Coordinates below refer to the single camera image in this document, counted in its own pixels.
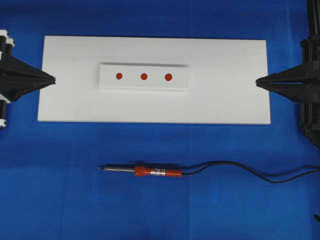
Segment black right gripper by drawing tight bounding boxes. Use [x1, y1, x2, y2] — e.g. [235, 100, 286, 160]
[255, 34, 320, 151]

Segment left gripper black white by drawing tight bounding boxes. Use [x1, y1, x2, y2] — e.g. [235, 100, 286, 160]
[0, 29, 56, 131]

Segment black soldering iron cable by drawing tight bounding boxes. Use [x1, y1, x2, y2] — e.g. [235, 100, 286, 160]
[181, 161, 320, 185]

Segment large white base board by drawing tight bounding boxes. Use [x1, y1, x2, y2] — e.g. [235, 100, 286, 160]
[37, 36, 271, 125]

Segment small white marked block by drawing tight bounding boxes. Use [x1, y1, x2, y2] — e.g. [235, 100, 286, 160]
[99, 62, 190, 92]

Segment blue table mat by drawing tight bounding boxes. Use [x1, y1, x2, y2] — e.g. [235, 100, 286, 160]
[0, 0, 320, 240]

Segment black aluminium frame post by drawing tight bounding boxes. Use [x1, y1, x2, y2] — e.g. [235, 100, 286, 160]
[306, 0, 320, 36]

